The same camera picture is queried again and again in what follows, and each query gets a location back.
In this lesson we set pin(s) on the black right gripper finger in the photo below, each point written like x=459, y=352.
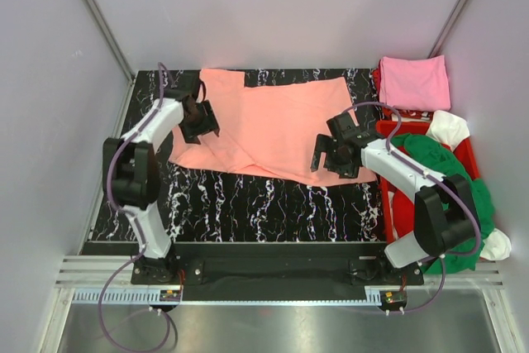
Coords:
x=323, y=145
x=344, y=171

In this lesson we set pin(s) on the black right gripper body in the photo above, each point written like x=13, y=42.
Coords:
x=334, y=153

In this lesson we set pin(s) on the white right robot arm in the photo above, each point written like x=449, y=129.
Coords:
x=445, y=214

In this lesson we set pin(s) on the red plastic bin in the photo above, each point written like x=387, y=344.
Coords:
x=411, y=139

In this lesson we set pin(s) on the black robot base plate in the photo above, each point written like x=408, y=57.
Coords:
x=296, y=268

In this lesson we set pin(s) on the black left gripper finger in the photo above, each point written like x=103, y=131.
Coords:
x=210, y=123
x=190, y=136

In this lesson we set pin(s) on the black marble pattern mat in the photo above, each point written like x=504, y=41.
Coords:
x=203, y=206

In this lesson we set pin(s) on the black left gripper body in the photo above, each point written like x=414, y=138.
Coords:
x=191, y=120

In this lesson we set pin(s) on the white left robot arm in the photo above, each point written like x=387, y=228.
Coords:
x=131, y=177

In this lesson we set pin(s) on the red t shirt in bin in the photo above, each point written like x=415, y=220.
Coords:
x=401, y=214

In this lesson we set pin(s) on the salmon pink t shirt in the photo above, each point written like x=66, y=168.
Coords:
x=267, y=131

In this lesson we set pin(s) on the folded pink t shirt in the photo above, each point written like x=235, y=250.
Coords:
x=415, y=85

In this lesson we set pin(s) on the white slotted cable duct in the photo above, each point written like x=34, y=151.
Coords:
x=351, y=297

